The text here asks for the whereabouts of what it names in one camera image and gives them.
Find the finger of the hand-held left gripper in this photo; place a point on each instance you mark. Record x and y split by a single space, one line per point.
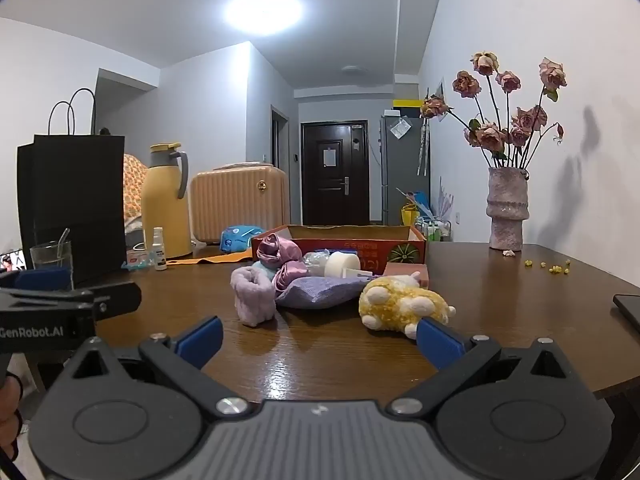
110 297
42 278

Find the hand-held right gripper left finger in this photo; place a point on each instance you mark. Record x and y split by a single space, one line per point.
200 342

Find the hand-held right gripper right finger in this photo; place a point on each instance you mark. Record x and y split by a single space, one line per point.
440 342

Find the yellow and white plush toy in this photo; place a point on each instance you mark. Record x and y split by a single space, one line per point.
395 305

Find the light blue plush toy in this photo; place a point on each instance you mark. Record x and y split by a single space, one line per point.
262 269

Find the white wedge sponge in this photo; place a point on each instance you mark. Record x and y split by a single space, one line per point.
356 273

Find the orange cardboard box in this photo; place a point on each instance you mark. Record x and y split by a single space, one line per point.
370 251

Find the pink satin scrunchie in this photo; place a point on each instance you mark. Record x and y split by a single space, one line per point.
280 252

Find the lavender knitted cloth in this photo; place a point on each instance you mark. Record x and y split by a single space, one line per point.
315 292

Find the clear plastic bag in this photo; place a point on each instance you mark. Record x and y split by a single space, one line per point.
315 261

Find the person's left hand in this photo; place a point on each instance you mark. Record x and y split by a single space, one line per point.
10 405

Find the clear drinking glass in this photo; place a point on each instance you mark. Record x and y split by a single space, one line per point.
50 267

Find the clear drinking straw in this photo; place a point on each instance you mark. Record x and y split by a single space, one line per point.
62 242

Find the small white packet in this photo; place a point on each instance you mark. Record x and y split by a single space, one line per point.
137 258

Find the small white spray bottle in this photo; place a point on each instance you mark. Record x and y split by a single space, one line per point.
160 255

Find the black paper bag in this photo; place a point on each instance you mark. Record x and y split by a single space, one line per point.
75 200

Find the orange plastic tool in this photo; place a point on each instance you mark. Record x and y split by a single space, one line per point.
220 258

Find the yellow thermos jug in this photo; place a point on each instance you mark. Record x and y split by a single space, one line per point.
165 210

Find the blue wet wipes pack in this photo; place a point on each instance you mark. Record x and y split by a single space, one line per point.
237 239

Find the orange patterned cushion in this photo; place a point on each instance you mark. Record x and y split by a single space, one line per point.
132 185

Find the yellow bag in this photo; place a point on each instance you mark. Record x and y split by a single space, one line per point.
410 216

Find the scattered yellow petal bits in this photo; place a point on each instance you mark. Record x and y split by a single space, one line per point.
553 269

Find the pink ribbed suitcase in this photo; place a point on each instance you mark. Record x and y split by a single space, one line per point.
240 205

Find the pink textured vase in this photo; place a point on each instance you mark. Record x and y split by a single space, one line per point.
507 210

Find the grey refrigerator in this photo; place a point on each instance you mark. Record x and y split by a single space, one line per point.
400 175

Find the dark brown entrance door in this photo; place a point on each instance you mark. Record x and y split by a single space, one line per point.
335 195

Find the black flat device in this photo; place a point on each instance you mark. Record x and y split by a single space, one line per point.
629 310

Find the white hanging strips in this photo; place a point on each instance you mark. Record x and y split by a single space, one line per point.
424 145

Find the bunch of dried pink roses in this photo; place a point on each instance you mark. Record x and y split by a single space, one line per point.
492 135

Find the white door notice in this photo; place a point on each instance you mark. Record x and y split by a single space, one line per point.
329 156

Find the white paper note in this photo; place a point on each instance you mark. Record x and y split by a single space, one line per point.
400 127

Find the yellow box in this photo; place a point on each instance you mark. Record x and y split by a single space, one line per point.
407 103

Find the small hallway ceiling light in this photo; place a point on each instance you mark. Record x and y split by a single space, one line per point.
355 69

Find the round ceiling light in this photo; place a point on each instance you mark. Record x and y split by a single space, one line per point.
264 12

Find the purple wall decoration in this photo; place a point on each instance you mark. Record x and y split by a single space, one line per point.
445 197

